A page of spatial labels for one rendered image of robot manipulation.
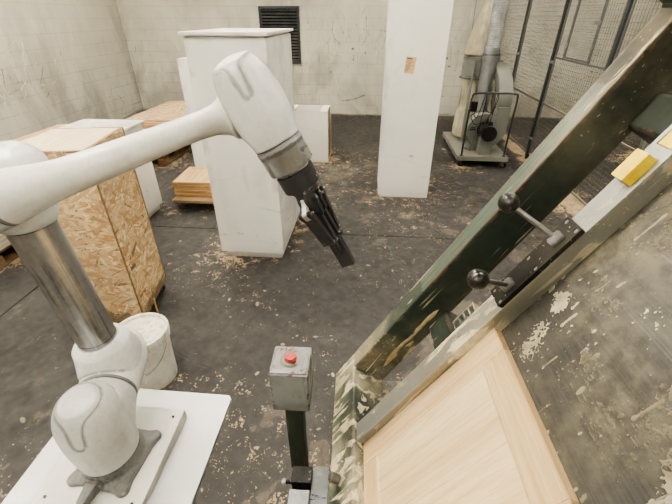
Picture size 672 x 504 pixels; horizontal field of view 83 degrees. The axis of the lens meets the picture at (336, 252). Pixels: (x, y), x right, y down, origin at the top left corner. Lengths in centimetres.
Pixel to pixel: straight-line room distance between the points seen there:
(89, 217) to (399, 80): 309
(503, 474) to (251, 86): 73
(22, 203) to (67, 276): 33
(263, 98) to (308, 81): 816
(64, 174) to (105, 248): 185
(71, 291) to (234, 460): 131
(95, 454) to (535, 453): 98
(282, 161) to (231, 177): 248
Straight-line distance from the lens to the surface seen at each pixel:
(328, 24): 870
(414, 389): 94
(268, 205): 317
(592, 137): 98
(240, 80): 68
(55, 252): 108
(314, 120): 562
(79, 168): 79
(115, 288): 279
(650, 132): 95
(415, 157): 449
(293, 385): 123
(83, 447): 119
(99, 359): 125
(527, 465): 70
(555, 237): 77
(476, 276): 70
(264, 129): 68
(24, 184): 82
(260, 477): 210
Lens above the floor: 184
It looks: 32 degrees down
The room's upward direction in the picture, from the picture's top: straight up
